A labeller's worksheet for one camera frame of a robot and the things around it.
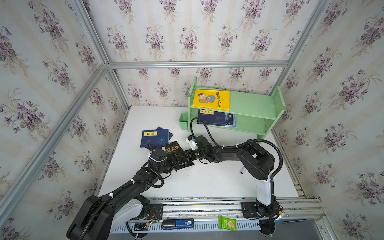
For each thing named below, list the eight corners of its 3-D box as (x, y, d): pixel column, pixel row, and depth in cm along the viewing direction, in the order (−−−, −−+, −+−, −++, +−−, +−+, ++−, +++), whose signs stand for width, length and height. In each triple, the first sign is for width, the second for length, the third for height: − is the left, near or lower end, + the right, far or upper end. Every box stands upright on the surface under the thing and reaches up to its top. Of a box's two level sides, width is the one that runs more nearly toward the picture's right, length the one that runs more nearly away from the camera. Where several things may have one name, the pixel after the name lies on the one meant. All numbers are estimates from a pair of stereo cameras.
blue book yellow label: (141, 147, 98) (140, 145, 97) (143, 132, 106) (142, 130, 104) (168, 145, 100) (168, 143, 98) (168, 130, 108) (168, 128, 106)
